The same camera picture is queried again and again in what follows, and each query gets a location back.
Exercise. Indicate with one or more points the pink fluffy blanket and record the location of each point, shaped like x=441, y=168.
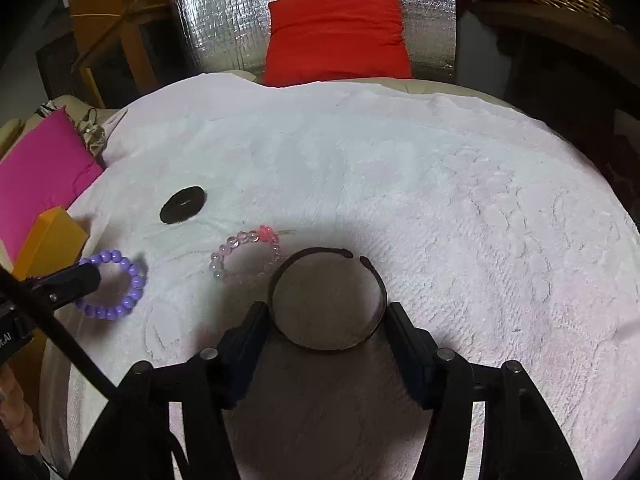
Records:
x=495, y=234

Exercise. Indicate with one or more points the dark bangle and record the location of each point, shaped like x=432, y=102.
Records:
x=327, y=300

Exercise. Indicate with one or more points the silver foil insulation sheet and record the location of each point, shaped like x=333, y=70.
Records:
x=224, y=35

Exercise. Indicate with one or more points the magenta cushion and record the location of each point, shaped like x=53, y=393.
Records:
x=50, y=167

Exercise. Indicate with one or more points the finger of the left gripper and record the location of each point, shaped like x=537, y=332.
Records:
x=65, y=286

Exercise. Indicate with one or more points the cream leather sofa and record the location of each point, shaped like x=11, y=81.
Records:
x=14, y=130

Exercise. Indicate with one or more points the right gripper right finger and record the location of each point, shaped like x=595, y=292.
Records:
x=435, y=377

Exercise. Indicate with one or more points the orange cardboard box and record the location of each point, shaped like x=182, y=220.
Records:
x=54, y=243

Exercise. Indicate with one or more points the red cushion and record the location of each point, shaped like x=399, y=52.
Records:
x=324, y=40

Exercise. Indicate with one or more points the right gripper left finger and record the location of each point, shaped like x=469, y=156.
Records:
x=238, y=354

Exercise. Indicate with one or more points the patterned fabric bundle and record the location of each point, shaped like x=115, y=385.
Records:
x=85, y=120

